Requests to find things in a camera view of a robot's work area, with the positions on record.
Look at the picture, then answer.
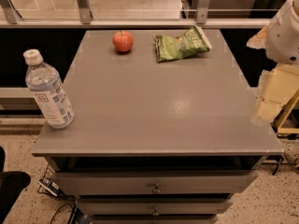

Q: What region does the black floor cable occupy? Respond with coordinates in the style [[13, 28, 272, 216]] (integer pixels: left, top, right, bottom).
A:
[[50, 203, 78, 224]]

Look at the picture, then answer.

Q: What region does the small device on floor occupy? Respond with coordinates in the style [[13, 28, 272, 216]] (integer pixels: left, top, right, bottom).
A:
[[38, 177, 60, 197]]

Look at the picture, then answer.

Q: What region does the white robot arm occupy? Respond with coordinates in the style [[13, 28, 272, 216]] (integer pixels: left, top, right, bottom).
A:
[[247, 0, 299, 122]]

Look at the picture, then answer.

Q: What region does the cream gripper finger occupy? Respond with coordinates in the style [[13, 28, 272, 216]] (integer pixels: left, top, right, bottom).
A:
[[254, 63, 299, 122], [247, 26, 268, 49]]

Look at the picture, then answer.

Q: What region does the grey drawer cabinet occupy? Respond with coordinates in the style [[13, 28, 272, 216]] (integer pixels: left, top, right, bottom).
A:
[[33, 30, 283, 224]]

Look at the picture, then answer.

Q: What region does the top drawer brass knob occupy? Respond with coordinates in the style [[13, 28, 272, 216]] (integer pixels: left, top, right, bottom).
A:
[[151, 183, 162, 194]]

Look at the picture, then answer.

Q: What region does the green chip bag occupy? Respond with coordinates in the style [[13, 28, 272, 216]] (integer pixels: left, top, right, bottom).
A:
[[153, 26, 212, 63]]

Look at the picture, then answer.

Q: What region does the drawer brass knob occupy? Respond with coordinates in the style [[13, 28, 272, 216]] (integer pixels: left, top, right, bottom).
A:
[[151, 183, 162, 194], [151, 207, 160, 217]]

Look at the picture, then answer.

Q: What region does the clear plastic water bottle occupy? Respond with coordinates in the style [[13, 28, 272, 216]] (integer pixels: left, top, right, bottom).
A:
[[23, 49, 75, 129]]

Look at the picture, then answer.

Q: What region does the metal railing frame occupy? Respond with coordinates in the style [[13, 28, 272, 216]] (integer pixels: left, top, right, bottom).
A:
[[0, 0, 279, 28]]

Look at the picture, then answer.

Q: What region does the yellow stand frame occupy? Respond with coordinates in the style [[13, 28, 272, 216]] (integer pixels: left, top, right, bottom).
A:
[[274, 90, 299, 134]]

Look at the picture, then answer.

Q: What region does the red apple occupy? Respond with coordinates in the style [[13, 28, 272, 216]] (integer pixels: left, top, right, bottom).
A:
[[112, 31, 134, 52]]

